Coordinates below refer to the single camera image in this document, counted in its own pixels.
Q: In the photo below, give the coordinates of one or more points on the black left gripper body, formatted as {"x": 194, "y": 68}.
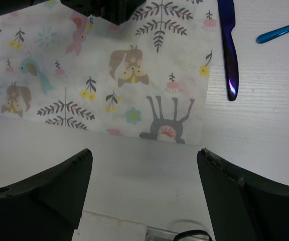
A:
{"x": 114, "y": 11}

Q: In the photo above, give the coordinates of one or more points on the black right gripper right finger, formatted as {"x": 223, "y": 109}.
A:
{"x": 242, "y": 205}

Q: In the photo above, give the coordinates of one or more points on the floral patterned cloth placemat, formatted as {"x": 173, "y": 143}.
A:
{"x": 146, "y": 78}

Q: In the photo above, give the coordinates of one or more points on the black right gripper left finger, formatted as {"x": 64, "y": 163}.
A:
{"x": 48, "y": 205}

